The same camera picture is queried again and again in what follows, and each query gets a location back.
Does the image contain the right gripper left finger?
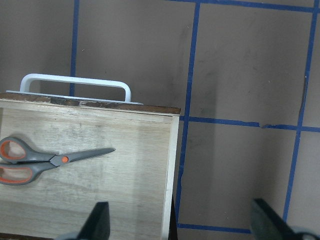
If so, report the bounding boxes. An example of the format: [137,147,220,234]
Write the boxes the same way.
[76,201,111,240]

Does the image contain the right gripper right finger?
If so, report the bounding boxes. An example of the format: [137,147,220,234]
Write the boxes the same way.
[250,198,296,240]

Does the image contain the wooden drawer with white handle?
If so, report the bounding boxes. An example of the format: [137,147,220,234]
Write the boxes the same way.
[0,74,181,240]

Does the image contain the orange grey scissors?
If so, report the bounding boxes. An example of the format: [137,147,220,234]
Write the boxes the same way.
[0,137,116,186]

